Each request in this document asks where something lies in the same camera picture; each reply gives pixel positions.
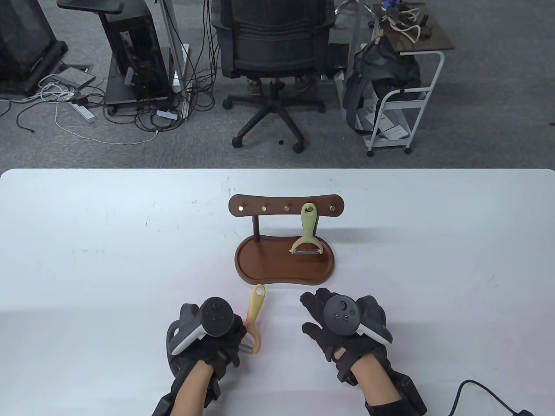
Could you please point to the grey hand controller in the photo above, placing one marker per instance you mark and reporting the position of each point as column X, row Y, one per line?
column 214, row 316
column 340, row 315

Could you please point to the grey right hand controller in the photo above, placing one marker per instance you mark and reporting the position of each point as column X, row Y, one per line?
column 340, row 315

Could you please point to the white papers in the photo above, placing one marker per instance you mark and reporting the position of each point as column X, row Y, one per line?
column 392, row 130

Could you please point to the grey floor socket box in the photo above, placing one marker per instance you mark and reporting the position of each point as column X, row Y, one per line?
column 76, row 77

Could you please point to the person's right hand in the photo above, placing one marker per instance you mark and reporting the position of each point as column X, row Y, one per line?
column 317, row 336

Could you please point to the white rolling cart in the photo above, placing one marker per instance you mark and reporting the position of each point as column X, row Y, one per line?
column 429, row 41

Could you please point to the black cabinet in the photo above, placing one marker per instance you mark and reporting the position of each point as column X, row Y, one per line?
column 21, row 39

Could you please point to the black office chair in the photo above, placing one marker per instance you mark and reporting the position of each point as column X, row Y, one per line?
column 273, row 39

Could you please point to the green vegetable scraper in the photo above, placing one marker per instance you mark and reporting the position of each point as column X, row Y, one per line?
column 308, row 225

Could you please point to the black computer tower stand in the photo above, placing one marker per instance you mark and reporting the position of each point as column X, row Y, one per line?
column 134, row 52

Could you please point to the brown wooden key rack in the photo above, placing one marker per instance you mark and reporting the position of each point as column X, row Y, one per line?
column 269, row 264

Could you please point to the orange vegetable scraper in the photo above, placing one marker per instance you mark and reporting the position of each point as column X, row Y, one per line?
column 256, row 303

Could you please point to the person's left hand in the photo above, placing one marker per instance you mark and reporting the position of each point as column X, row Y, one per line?
column 236, row 342

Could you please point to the black left wrist mount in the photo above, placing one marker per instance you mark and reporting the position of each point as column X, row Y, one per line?
column 167, row 401

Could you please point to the grey power strip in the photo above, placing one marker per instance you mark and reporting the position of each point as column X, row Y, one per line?
column 84, row 112

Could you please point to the person's left forearm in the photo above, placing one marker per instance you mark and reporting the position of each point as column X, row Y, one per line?
column 193, row 390

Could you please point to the black backpack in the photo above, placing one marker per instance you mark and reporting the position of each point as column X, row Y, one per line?
column 381, row 65

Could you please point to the grey left hand controller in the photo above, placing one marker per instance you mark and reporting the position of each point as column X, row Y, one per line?
column 214, row 316

